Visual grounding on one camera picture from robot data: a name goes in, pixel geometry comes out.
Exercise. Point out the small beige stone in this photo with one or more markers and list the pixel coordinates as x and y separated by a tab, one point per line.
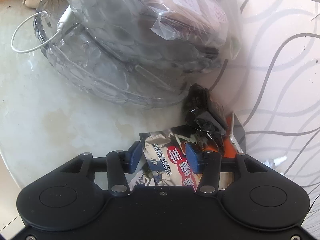
32	4

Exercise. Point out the clear plastic bag of items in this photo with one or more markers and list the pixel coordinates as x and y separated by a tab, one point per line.
193	35

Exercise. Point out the red white snack packet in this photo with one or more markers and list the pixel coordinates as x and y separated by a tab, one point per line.
166	163

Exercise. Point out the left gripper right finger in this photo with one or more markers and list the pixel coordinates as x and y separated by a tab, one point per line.
208	164

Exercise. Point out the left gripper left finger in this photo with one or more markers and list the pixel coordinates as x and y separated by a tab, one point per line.
119	163

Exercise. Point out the orange box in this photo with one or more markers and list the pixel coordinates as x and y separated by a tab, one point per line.
228	141

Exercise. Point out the glass fruit bowl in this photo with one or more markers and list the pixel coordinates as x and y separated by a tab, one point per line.
78	56

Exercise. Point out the black snack packet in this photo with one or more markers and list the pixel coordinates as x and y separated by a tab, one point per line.
197	103

